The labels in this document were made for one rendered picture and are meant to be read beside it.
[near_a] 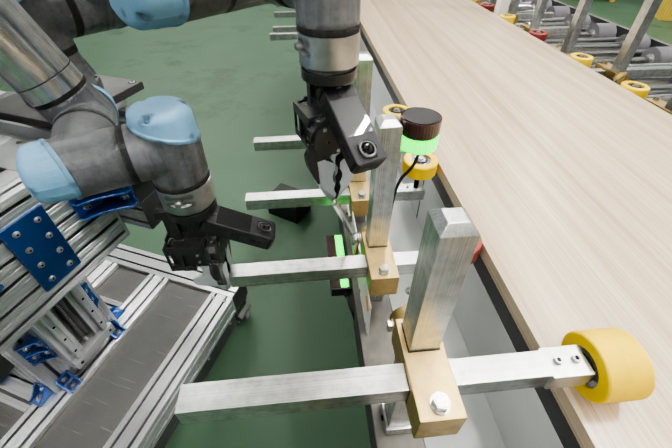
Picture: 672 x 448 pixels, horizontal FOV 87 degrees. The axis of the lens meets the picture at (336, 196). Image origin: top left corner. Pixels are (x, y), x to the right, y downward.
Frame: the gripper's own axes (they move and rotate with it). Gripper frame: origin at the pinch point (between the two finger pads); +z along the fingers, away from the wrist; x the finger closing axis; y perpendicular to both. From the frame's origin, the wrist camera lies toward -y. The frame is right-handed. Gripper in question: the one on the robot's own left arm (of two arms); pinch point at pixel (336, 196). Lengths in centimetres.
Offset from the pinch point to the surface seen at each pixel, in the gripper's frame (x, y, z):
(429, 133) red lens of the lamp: -12.4, -4.8, -10.7
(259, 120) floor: -36, 220, 102
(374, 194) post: -6.3, -1.3, 0.9
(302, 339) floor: 0, 33, 101
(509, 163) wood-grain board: -46.8, 5.0, 10.9
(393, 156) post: -8.6, -2.1, -6.3
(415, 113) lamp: -12.4, -1.0, -12.0
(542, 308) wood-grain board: -22.2, -25.3, 10.8
